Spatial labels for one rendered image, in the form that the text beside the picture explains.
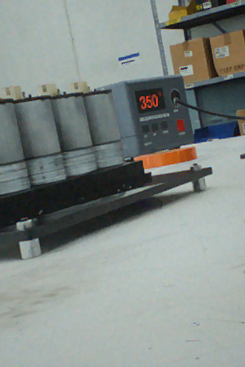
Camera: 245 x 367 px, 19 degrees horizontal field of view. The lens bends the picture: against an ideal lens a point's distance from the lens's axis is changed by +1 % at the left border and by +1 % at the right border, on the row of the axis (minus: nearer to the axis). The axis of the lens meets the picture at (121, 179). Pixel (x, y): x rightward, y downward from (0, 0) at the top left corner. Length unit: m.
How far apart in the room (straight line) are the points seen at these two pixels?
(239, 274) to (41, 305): 0.05
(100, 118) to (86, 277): 0.19
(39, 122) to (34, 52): 5.95
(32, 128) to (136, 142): 0.50
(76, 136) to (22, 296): 0.17
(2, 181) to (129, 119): 0.53
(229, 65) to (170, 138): 4.00
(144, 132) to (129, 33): 4.90
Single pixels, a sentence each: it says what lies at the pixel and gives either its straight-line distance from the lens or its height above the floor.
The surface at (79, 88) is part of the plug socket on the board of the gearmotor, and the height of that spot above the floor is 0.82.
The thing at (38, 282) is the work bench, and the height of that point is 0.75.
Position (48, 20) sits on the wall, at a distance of 6.19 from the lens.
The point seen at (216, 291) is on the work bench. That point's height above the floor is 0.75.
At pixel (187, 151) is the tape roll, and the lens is 0.67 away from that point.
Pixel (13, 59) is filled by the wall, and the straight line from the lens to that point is 6.44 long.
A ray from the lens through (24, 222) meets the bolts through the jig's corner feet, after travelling 0.26.
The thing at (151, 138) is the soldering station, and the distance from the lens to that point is 0.86.
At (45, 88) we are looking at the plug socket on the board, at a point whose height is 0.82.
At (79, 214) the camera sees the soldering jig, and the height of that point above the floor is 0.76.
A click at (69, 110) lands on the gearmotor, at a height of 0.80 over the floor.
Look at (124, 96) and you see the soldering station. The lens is 0.84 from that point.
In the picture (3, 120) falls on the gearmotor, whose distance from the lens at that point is 0.32.
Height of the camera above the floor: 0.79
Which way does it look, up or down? 4 degrees down
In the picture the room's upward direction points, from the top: 11 degrees counter-clockwise
